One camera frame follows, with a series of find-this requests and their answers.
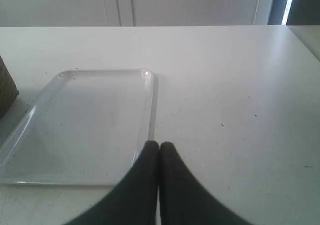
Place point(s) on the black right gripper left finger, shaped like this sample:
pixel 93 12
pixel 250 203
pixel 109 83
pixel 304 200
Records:
pixel 133 201

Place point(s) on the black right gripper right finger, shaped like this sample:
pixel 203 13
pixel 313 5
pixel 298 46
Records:
pixel 183 200

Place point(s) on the woven brown basket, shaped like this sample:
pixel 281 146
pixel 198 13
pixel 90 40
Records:
pixel 8 89

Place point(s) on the white plastic tray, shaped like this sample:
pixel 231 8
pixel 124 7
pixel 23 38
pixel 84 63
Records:
pixel 85 128

